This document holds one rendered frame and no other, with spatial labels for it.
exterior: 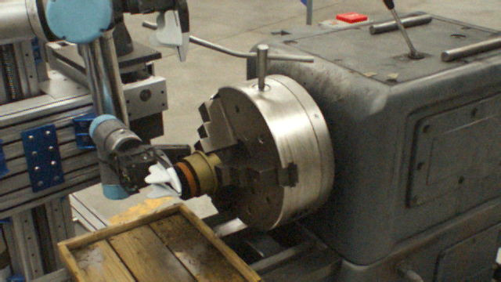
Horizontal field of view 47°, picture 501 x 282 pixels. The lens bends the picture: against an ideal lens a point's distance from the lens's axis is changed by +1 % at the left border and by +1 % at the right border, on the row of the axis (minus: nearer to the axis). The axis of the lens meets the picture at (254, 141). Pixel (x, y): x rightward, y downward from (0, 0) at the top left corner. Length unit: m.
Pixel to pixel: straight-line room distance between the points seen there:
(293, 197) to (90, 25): 0.52
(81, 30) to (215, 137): 0.33
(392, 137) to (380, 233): 0.22
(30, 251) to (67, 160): 0.35
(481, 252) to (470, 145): 0.37
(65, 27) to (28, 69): 0.47
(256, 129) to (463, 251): 0.69
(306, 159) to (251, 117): 0.13
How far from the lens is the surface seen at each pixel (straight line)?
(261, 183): 1.07
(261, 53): 1.11
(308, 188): 1.12
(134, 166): 1.14
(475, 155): 1.40
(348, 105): 1.12
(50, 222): 1.86
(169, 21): 1.05
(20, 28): 1.23
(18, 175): 1.61
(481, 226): 1.59
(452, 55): 1.29
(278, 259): 1.28
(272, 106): 1.10
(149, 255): 1.27
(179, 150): 1.22
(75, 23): 1.19
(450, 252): 1.51
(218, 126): 1.18
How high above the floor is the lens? 1.64
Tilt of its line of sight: 26 degrees down
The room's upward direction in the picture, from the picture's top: straight up
